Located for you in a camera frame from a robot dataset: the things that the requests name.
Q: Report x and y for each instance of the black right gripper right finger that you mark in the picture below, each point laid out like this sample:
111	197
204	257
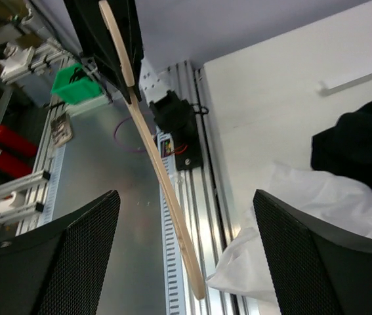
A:
316	267

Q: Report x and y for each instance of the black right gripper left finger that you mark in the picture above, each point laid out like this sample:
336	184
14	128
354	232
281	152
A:
59	268

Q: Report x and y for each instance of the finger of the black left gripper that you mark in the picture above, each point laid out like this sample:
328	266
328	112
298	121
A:
96	42

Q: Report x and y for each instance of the white t shirt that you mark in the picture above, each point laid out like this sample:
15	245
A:
340	201

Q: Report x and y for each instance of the beige wooden hanger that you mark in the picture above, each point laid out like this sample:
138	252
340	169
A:
187	251

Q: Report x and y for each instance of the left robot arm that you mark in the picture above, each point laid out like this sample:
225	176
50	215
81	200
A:
173	115

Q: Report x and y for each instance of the black t shirt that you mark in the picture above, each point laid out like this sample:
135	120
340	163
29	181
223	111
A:
346	148

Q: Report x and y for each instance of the green plastic bin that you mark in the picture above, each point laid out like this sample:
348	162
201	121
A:
73	85

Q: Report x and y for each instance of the red fire extinguisher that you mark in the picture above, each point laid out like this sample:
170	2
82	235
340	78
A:
12	166
14	141

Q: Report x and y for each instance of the silver clothes rack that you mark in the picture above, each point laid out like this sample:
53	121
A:
339	82

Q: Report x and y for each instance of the white slotted cable duct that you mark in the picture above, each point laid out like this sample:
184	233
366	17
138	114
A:
172	261

